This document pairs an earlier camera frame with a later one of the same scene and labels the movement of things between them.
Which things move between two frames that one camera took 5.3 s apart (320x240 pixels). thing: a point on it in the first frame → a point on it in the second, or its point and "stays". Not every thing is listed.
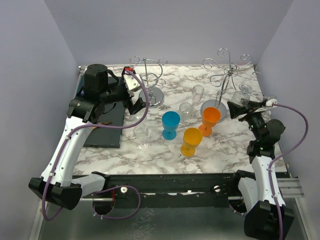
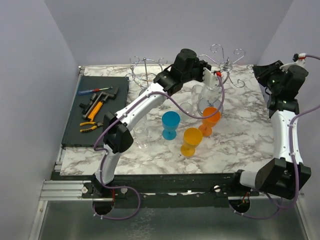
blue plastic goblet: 170,121 stays
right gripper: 237,110 → 262,72
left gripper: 138,105 → 201,65
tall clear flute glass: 197,91 stays
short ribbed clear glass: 185,109 stays
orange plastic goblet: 210,116 stays
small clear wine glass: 242,97 → 210,96
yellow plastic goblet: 192,137 stays
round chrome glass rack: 151,70 stays
